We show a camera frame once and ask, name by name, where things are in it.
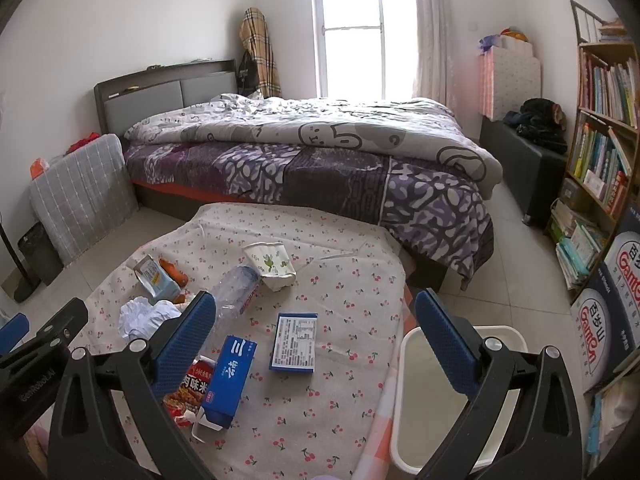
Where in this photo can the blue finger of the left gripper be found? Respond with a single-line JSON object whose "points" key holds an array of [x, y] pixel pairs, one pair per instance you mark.
{"points": [[13, 332]]}

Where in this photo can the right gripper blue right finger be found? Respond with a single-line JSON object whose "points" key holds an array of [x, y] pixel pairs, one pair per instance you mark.
{"points": [[520, 419]]}

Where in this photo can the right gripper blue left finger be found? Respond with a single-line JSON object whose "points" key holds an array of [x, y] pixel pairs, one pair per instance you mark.
{"points": [[87, 440]]}

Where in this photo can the red snack wrapper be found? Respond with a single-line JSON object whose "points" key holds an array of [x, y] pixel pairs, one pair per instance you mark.
{"points": [[183, 404]]}

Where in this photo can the white tissue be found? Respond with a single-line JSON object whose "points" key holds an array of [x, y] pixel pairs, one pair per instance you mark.
{"points": [[138, 318]]}

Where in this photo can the blue tall carton box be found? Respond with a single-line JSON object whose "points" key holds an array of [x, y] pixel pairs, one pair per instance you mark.
{"points": [[223, 394]]}

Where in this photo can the light blue milk carton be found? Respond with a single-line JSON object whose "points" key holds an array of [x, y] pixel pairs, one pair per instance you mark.
{"points": [[155, 280]]}

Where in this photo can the clear plastic water bottle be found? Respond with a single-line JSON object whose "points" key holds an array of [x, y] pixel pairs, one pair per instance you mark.
{"points": [[233, 295]]}

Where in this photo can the blue label box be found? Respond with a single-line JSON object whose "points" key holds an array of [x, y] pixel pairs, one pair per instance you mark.
{"points": [[294, 345]]}

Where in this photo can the crushed floral paper cup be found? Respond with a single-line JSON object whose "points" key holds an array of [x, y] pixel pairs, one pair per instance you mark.
{"points": [[272, 263]]}

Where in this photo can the white plastic trash bin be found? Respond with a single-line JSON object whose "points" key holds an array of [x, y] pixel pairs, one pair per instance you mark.
{"points": [[427, 407]]}

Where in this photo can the white low shelf with papers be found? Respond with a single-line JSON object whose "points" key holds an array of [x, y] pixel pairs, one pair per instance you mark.
{"points": [[612, 411]]}

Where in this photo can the lower Ganten water carton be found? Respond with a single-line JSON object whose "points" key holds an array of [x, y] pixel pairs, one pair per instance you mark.
{"points": [[607, 329]]}

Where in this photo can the ganten water carton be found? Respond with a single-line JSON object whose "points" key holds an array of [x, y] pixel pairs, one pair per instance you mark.
{"points": [[607, 329], [622, 262]]}

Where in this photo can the grey checked cushion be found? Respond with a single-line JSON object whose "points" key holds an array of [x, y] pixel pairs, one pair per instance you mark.
{"points": [[84, 196]]}

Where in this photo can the upper Ganten water carton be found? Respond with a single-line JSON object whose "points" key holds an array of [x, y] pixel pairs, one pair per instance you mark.
{"points": [[622, 262]]}

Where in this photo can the red cloth behind cushion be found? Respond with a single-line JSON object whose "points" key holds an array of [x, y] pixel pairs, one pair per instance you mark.
{"points": [[82, 142]]}

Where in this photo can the purple patterned bed sheet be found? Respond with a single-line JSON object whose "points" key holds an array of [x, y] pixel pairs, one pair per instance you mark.
{"points": [[434, 211]]}

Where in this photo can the wooden bookshelf with books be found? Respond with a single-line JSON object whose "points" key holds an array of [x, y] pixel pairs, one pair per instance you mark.
{"points": [[602, 168]]}

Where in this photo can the bed with dark headboard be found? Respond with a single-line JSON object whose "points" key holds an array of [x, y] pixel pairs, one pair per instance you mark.
{"points": [[123, 101]]}

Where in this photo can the black storage bench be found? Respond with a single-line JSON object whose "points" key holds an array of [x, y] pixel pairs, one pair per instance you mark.
{"points": [[533, 174]]}

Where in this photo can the cherry print table cloth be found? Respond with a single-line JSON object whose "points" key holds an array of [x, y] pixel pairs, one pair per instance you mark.
{"points": [[318, 398]]}

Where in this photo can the dark clothes pile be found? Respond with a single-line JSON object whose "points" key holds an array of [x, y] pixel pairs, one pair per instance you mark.
{"points": [[541, 122]]}

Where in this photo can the white cartoon print duvet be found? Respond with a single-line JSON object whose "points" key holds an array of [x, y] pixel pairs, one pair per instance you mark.
{"points": [[419, 128]]}

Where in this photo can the black bag hanging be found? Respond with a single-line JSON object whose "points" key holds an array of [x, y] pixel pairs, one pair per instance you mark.
{"points": [[247, 77]]}

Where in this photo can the pink white folded panel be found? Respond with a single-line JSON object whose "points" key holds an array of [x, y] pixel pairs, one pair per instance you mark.
{"points": [[510, 74]]}

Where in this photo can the sheer white curtain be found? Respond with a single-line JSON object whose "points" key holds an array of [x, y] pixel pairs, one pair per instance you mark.
{"points": [[435, 72]]}

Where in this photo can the plaid fabric hanging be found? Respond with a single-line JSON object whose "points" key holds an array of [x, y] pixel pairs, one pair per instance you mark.
{"points": [[254, 35]]}

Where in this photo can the window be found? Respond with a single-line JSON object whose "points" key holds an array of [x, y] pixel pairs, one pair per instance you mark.
{"points": [[366, 49]]}

